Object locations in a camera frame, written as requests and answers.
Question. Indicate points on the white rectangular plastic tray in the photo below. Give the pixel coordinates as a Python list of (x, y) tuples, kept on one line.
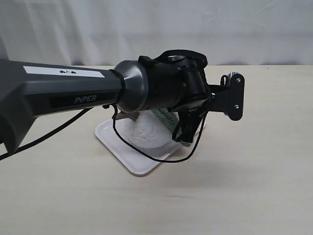
[(133, 161)]

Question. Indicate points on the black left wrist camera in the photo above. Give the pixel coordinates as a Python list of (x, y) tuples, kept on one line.
[(228, 96)]

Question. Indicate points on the green knitted scarf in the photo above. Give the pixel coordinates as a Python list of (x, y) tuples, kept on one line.
[(171, 121)]

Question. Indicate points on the white backdrop curtain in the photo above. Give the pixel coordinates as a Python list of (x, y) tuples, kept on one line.
[(105, 32)]

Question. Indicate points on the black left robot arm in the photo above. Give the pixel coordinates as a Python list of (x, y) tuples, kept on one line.
[(175, 80)]

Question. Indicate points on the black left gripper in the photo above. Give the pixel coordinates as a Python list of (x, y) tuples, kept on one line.
[(195, 90)]

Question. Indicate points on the white plush snowman toy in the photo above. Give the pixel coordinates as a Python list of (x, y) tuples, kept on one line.
[(143, 129)]

